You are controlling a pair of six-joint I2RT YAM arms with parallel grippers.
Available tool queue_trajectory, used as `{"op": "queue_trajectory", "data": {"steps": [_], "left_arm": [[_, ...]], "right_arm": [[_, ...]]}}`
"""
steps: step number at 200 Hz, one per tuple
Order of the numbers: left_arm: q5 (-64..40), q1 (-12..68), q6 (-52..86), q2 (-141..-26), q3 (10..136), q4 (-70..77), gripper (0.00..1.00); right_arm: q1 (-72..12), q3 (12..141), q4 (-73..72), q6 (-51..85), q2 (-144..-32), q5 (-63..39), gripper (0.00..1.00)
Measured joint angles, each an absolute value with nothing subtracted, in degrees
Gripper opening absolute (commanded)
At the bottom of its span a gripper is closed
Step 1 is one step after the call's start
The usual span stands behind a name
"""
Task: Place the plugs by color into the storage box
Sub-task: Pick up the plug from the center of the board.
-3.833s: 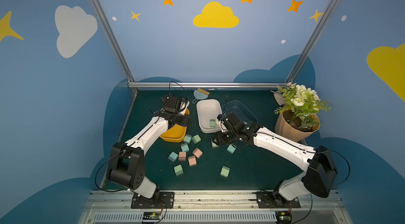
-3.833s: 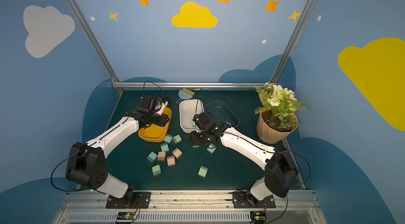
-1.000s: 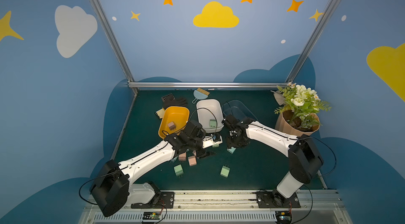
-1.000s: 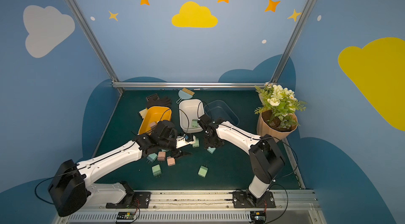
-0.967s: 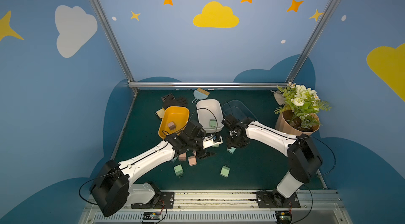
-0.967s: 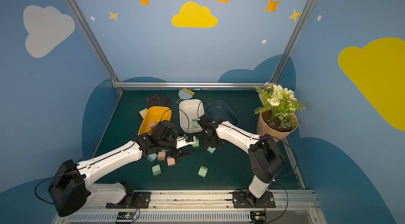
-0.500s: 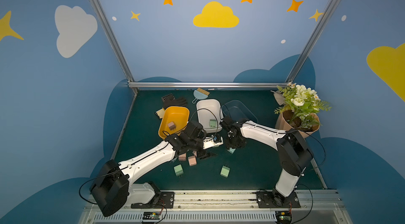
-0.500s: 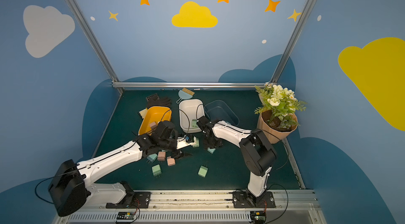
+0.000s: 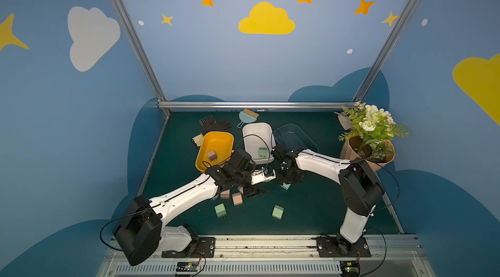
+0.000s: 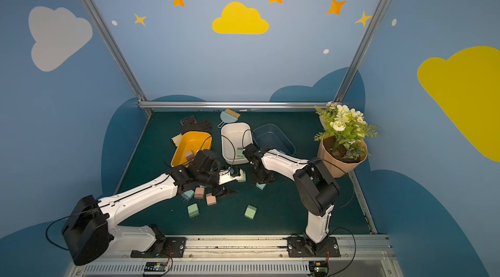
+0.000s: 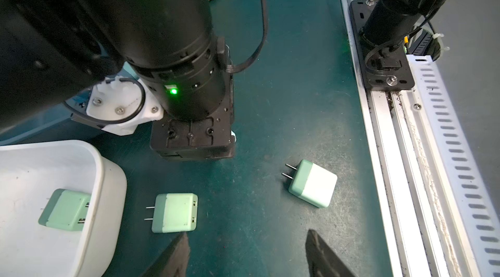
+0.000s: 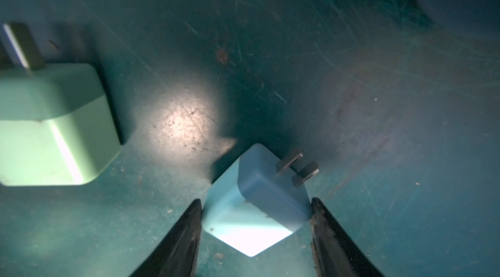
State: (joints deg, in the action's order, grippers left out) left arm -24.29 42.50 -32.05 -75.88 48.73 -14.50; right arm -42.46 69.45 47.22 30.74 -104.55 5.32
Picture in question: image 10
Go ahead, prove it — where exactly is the green plug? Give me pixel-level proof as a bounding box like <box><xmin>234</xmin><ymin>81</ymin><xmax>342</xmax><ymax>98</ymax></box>
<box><xmin>244</xmin><ymin>205</ymin><xmax>257</xmax><ymax>220</ymax></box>
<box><xmin>236</xmin><ymin>170</ymin><xmax>246</xmax><ymax>183</ymax></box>
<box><xmin>236</xmin><ymin>147</ymin><xmax>245</xmax><ymax>159</ymax></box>
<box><xmin>187</xmin><ymin>204</ymin><xmax>200</xmax><ymax>218</ymax></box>

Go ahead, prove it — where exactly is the pink plug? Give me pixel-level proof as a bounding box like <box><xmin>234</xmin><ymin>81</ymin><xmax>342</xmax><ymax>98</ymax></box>
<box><xmin>206</xmin><ymin>194</ymin><xmax>217</xmax><ymax>206</ymax></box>
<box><xmin>184</xmin><ymin>151</ymin><xmax>195</xmax><ymax>161</ymax></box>
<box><xmin>194</xmin><ymin>187</ymin><xmax>205</xmax><ymax>200</ymax></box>

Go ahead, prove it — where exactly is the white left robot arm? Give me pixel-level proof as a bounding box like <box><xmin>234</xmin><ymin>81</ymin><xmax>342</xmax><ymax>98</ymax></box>
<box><xmin>62</xmin><ymin>149</ymin><xmax>242</xmax><ymax>265</ymax></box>

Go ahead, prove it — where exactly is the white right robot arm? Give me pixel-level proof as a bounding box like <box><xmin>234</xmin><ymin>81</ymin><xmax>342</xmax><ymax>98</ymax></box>
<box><xmin>243</xmin><ymin>144</ymin><xmax>340</xmax><ymax>247</ymax></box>

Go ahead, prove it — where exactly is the yellow storage box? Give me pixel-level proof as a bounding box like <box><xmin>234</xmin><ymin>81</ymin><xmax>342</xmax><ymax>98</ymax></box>
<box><xmin>171</xmin><ymin>132</ymin><xmax>212</xmax><ymax>167</ymax></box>

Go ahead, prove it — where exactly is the white storage box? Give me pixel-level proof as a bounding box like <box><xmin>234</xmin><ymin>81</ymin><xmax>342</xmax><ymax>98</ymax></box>
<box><xmin>221</xmin><ymin>123</ymin><xmax>253</xmax><ymax>165</ymax></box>

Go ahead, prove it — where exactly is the transparent blue storage box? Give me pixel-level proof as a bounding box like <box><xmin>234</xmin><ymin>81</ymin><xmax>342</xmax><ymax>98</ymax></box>
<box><xmin>253</xmin><ymin>123</ymin><xmax>296</xmax><ymax>156</ymax></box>

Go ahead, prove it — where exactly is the pink plug front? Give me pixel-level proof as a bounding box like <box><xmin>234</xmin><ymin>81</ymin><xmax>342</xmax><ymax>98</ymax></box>
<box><xmin>206</xmin><ymin>194</ymin><xmax>217</xmax><ymax>206</ymax></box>

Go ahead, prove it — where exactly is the blue plug left cluster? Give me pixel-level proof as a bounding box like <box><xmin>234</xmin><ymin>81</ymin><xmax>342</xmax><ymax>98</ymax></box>
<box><xmin>181</xmin><ymin>190</ymin><xmax>195</xmax><ymax>201</ymax></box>

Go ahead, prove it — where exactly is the black rubber glove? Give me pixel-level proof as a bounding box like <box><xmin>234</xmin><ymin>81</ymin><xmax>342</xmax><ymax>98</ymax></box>
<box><xmin>180</xmin><ymin>115</ymin><xmax>212</xmax><ymax>135</ymax></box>

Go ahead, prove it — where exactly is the light blue dustpan brush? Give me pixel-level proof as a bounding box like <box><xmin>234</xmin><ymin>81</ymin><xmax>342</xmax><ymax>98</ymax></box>
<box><xmin>217</xmin><ymin>109</ymin><xmax>241</xmax><ymax>128</ymax></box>

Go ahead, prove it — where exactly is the pink ribbed flower pot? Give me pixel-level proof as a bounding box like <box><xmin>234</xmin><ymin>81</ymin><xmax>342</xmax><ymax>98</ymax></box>
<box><xmin>317</xmin><ymin>137</ymin><xmax>368</xmax><ymax>178</ymax></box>

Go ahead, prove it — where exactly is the artificial green white plant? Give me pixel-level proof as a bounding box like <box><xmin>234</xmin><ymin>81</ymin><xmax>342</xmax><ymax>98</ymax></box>
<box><xmin>315</xmin><ymin>102</ymin><xmax>378</xmax><ymax>160</ymax></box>

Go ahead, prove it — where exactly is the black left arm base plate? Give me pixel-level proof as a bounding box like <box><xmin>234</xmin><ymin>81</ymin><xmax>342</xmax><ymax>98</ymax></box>
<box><xmin>130</xmin><ymin>237</ymin><xmax>187</xmax><ymax>259</ymax></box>

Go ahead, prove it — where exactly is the aluminium frame rail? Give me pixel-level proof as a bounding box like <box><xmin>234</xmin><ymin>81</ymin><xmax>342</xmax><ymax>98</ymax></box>
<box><xmin>139</xmin><ymin>101</ymin><xmax>326</xmax><ymax>109</ymax></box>

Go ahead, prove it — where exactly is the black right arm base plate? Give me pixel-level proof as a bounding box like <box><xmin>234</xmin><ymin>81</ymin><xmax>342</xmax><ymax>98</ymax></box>
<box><xmin>286</xmin><ymin>235</ymin><xmax>341</xmax><ymax>257</ymax></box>

